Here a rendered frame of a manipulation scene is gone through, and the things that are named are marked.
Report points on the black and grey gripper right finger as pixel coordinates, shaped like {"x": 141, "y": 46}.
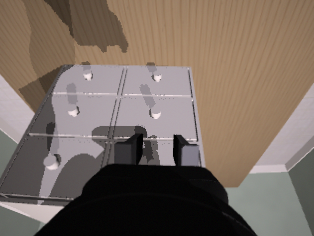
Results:
{"x": 184, "y": 153}

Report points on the small grey chest of drawers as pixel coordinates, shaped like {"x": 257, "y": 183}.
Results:
{"x": 45, "y": 210}

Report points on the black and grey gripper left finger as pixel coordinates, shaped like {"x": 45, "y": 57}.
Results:
{"x": 130, "y": 151}

